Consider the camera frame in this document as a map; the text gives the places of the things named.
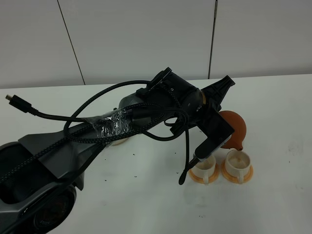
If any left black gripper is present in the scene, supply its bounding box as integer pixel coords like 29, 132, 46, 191
136, 67, 235, 133

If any brown clay teapot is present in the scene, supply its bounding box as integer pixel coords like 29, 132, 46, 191
219, 111, 247, 151

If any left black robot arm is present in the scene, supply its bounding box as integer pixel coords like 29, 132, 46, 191
0, 68, 235, 234

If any beige round teapot coaster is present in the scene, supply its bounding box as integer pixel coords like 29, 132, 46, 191
106, 137, 129, 147

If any left white teacup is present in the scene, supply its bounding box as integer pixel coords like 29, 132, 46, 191
191, 153, 217, 185

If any white teacup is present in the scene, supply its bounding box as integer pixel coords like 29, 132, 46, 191
191, 153, 217, 185
225, 150, 251, 182

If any left orange cup saucer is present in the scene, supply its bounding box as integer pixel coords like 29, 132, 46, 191
188, 161, 220, 184

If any orange cup saucer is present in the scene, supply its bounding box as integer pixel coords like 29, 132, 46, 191
188, 161, 220, 184
221, 161, 254, 184

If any right white teacup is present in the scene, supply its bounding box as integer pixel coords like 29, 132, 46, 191
225, 150, 251, 182

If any right orange cup saucer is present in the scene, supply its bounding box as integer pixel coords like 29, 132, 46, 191
221, 161, 254, 184

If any loose black usb cable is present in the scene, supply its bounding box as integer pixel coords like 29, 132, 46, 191
5, 94, 137, 122

